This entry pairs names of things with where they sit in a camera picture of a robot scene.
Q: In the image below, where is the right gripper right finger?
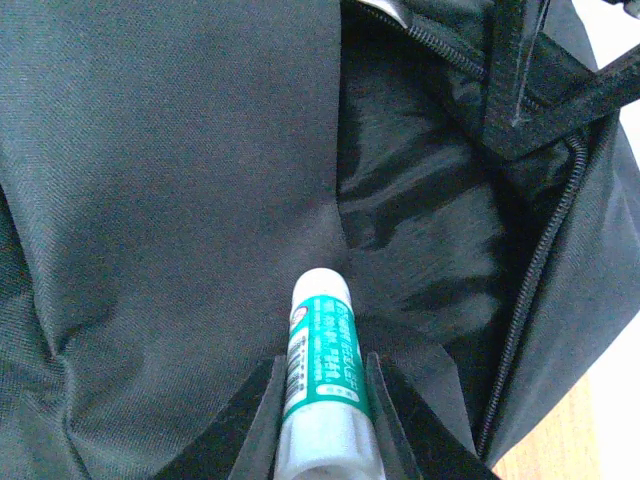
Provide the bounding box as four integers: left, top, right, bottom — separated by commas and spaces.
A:
366, 352, 497, 480

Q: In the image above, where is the white green glue stick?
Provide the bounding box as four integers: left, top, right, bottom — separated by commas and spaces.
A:
274, 268, 385, 479

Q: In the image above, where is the black student bag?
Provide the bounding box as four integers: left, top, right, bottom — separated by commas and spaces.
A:
1, 1, 639, 479

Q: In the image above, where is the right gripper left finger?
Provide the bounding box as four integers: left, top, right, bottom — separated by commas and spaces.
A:
155, 356, 286, 480

